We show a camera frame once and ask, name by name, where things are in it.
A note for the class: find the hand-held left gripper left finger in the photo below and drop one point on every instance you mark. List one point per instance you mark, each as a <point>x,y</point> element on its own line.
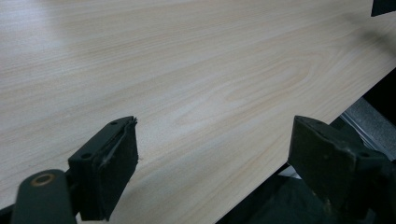
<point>104,168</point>

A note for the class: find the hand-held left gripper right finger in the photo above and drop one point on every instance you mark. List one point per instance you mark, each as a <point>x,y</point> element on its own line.
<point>323,155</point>

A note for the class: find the dark object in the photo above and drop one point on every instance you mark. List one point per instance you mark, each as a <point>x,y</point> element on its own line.
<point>385,6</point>

